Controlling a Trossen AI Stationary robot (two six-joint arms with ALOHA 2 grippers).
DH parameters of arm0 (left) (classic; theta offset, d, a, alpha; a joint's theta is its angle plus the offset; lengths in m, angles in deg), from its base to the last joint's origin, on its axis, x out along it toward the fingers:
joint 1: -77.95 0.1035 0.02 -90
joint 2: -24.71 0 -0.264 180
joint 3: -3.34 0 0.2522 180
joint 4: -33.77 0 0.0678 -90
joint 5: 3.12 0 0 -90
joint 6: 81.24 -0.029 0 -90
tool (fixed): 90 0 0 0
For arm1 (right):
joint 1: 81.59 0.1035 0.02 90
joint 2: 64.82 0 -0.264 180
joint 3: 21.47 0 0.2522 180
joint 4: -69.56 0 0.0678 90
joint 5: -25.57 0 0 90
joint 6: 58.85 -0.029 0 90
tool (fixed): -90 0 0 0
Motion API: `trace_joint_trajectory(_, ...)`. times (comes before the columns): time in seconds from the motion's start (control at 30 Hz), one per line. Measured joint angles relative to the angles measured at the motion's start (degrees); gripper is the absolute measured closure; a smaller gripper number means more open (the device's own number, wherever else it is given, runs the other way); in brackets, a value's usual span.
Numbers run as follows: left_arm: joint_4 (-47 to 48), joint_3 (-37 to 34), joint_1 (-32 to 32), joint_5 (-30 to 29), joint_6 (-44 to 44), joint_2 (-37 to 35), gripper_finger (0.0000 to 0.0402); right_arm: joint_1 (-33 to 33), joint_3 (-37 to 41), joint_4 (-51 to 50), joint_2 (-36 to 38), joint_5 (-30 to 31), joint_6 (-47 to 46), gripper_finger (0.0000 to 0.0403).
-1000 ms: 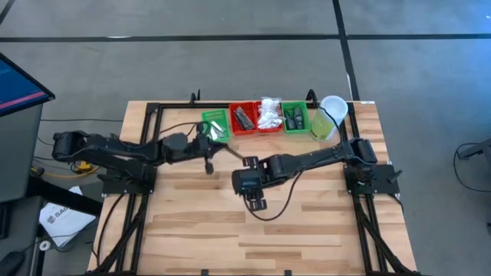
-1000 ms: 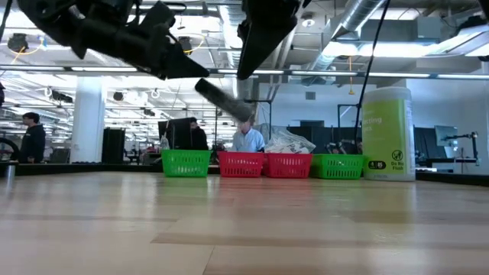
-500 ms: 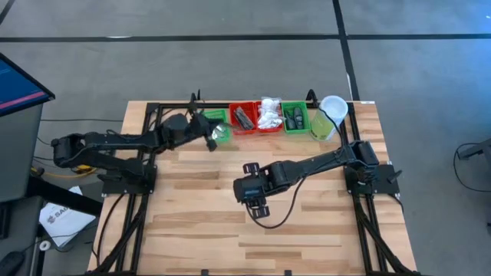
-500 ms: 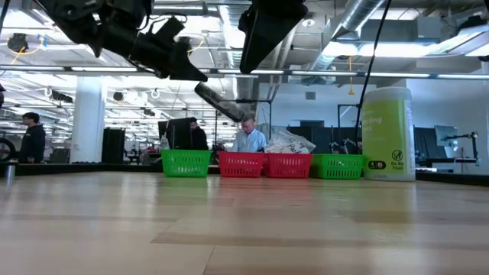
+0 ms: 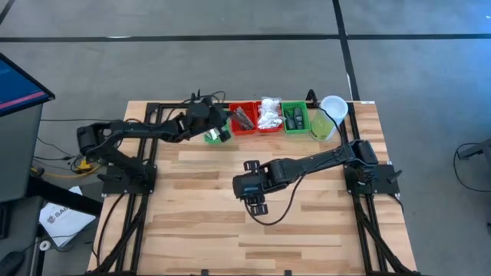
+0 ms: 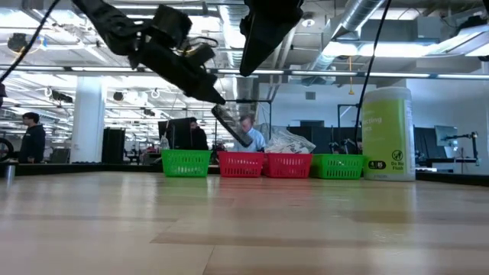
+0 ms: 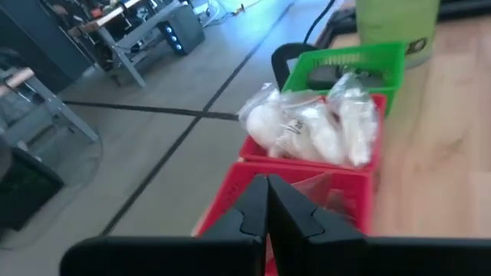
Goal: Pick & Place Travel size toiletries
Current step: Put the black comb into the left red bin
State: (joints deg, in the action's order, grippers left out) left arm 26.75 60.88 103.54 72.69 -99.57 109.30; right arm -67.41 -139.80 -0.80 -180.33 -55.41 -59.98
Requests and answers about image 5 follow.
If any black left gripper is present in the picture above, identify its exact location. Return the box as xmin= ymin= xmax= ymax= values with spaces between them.
xmin=186 ymin=96 xmax=233 ymax=143

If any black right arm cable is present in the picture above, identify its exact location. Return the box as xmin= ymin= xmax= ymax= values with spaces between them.
xmin=243 ymin=107 xmax=346 ymax=227

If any yellow cable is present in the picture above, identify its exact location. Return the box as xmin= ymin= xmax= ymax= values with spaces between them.
xmin=30 ymin=155 xmax=103 ymax=179

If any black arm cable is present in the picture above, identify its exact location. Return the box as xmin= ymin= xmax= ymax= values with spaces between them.
xmin=243 ymin=107 xmax=346 ymax=227
xmin=122 ymin=90 xmax=228 ymax=127

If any grey chair base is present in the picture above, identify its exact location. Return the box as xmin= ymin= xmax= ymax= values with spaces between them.
xmin=457 ymin=137 xmax=491 ymax=161

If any black floor cable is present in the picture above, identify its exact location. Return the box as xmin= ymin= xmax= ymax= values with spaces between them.
xmin=453 ymin=142 xmax=491 ymax=195

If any black desk beam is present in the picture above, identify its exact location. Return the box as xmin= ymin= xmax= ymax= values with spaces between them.
xmin=25 ymin=176 xmax=104 ymax=218

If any white printed paper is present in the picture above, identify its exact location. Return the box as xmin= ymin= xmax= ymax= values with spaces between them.
xmin=38 ymin=186 xmax=97 ymax=248

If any grey cabinet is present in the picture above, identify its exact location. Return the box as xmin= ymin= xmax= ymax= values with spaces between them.
xmin=0 ymin=103 xmax=44 ymax=203

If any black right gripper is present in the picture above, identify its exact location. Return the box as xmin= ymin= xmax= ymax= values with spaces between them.
xmin=232 ymin=159 xmax=275 ymax=216

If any green disinfecting wipes canister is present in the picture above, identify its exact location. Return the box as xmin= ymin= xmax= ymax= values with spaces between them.
xmin=309 ymin=94 xmax=350 ymax=142

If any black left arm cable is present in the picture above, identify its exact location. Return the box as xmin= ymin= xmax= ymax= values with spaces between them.
xmin=122 ymin=90 xmax=228 ymax=127

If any black computer mouse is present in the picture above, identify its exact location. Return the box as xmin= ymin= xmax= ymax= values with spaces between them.
xmin=0 ymin=250 xmax=26 ymax=276

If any red plastic mesh basket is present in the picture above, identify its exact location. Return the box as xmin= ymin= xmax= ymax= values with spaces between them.
xmin=255 ymin=100 xmax=285 ymax=134
xmin=229 ymin=101 xmax=259 ymax=137

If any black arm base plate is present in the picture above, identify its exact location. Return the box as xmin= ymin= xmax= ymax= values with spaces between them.
xmin=100 ymin=168 xmax=157 ymax=196
xmin=343 ymin=163 xmax=404 ymax=196

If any vanity pack plastic bag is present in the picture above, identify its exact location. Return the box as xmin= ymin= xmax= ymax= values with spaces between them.
xmin=259 ymin=95 xmax=283 ymax=116
xmin=255 ymin=109 xmax=284 ymax=130

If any computer monitor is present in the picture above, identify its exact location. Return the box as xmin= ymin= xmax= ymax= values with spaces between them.
xmin=0 ymin=52 xmax=57 ymax=118

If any black comb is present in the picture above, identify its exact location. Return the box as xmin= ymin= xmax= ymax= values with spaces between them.
xmin=232 ymin=107 xmax=249 ymax=130
xmin=241 ymin=114 xmax=257 ymax=132
xmin=236 ymin=107 xmax=254 ymax=131

